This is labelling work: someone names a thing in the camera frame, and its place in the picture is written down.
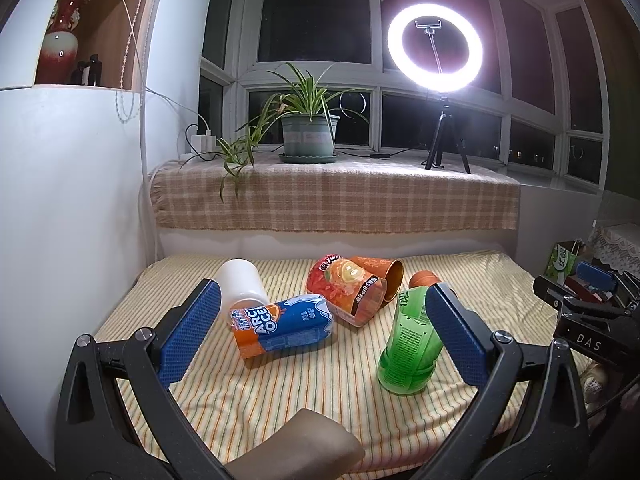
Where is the green bottle cup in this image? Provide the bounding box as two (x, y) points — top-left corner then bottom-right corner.
(377, 286), (446, 397)

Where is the potted spider plant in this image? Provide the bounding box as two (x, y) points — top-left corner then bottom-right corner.
(180, 61), (371, 201)

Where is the ring light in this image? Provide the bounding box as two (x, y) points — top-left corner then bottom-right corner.
(386, 2), (485, 93)

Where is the striped yellow bed sheet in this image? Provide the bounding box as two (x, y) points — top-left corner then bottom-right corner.
(92, 250), (596, 476)

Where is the orange cup with gold inside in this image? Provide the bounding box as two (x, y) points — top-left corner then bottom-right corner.
(348, 256), (405, 306)

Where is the white window frame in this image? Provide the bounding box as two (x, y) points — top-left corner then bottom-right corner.
(199, 0), (621, 192)

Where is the white cable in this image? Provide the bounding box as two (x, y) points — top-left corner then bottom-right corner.
(105, 0), (211, 136)

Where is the green plant saucer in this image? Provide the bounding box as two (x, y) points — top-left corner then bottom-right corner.
(278, 152), (341, 165)

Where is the white bead cord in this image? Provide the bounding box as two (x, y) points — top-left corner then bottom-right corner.
(115, 0), (157, 122)

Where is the white lace cloth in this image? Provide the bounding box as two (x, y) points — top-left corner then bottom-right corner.
(590, 222), (640, 272)

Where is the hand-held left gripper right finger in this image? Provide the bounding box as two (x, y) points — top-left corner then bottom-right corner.
(415, 282), (591, 480)

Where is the white cup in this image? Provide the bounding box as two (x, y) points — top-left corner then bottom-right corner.
(214, 258), (271, 311)

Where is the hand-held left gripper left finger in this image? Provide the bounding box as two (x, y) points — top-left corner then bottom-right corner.
(54, 277), (236, 480)

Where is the small brown orange cup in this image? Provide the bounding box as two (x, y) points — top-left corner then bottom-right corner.
(409, 270), (458, 297)

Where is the phone clamp on rod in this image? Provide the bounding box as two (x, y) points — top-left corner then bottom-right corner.
(415, 18), (446, 92)

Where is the red and white vase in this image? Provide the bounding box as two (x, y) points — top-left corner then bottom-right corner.
(42, 0), (92, 85)

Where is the black cable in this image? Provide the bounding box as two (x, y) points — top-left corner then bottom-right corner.
(335, 146), (431, 159)

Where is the blue and orange bottle cup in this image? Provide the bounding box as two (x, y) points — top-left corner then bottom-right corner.
(229, 296), (335, 359)

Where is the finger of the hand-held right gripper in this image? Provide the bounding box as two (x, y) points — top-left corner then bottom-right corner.
(574, 260), (640, 311)
(532, 275), (632, 320)

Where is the checked beige cloth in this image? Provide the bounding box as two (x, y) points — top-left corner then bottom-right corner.
(150, 152), (521, 233)

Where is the black tripod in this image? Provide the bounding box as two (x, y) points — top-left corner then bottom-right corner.
(422, 92), (472, 175)

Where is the white shelf cabinet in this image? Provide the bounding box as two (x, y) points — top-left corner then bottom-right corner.
(0, 0), (221, 466)

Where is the green paper bag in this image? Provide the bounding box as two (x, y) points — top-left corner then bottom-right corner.
(547, 241), (585, 279)

